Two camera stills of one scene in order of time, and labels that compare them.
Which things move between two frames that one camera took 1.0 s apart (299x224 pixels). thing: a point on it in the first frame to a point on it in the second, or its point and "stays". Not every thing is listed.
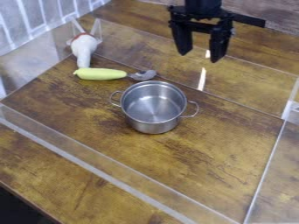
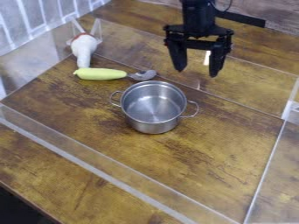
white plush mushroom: x=84 y=44 stays
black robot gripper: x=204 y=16 to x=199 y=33
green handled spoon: x=109 y=74 stays
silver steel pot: x=153 y=106 stays
